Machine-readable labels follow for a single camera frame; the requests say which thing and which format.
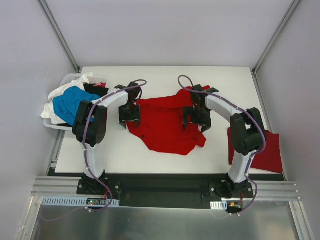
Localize bright red t shirt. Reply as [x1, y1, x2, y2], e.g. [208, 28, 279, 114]
[126, 89, 207, 156]

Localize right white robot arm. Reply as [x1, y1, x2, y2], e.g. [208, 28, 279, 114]
[182, 84, 267, 199]

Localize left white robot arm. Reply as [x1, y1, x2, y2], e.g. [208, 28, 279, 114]
[72, 80, 143, 200]

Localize pink garment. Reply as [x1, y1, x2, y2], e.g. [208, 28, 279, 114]
[94, 82, 107, 88]

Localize blue t shirt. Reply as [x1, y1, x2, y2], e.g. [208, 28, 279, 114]
[53, 86, 100, 126]

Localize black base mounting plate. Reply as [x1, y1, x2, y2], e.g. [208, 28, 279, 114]
[76, 173, 254, 209]

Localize white plastic laundry basket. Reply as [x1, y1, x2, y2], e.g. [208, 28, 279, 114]
[40, 72, 107, 131]

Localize folded dark red t shirt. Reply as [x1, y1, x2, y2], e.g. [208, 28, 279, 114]
[227, 126, 283, 174]

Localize white t shirt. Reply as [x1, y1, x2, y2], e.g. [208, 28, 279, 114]
[40, 72, 98, 126]

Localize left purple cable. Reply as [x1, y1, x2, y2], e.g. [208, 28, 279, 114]
[38, 79, 148, 222]

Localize purple cable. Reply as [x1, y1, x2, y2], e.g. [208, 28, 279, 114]
[38, 79, 148, 222]
[177, 74, 266, 217]

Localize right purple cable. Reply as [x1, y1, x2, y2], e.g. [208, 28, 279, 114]
[177, 74, 266, 217]

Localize right white cable duct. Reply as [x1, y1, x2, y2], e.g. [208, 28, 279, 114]
[210, 200, 228, 211]

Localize white cable duct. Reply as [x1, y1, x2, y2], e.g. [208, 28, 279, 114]
[210, 200, 228, 211]
[42, 196, 120, 208]

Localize left white cable duct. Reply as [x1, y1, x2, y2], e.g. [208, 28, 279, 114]
[42, 196, 120, 208]

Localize aluminium frame rail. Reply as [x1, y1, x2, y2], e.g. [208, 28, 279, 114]
[31, 175, 302, 202]

